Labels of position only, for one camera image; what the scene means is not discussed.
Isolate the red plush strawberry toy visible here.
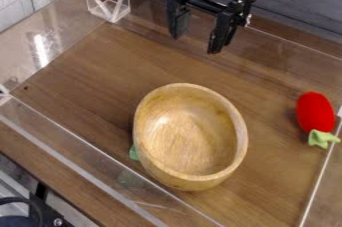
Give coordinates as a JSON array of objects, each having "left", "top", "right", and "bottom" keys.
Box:
[{"left": 296, "top": 91, "right": 341, "bottom": 149}]

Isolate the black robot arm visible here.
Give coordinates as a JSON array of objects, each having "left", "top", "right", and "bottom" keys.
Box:
[{"left": 166, "top": 0, "right": 257, "bottom": 54}]

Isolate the wooden brown bowl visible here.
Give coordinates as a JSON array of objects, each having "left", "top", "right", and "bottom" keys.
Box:
[{"left": 133, "top": 83, "right": 249, "bottom": 191}]

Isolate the green block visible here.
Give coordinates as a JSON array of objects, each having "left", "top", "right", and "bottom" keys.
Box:
[{"left": 130, "top": 145, "right": 139, "bottom": 161}]

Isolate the black clamp base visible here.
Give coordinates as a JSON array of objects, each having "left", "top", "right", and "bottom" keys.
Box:
[{"left": 28, "top": 194, "right": 75, "bottom": 227}]

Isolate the clear acrylic corner bracket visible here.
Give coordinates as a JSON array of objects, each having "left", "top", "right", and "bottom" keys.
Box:
[{"left": 86, "top": 0, "right": 131, "bottom": 23}]

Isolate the clear acrylic tray wall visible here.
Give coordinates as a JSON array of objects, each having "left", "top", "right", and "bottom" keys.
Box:
[{"left": 0, "top": 0, "right": 342, "bottom": 227}]

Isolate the black cable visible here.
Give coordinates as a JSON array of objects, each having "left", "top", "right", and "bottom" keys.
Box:
[{"left": 0, "top": 196, "right": 44, "bottom": 227}]

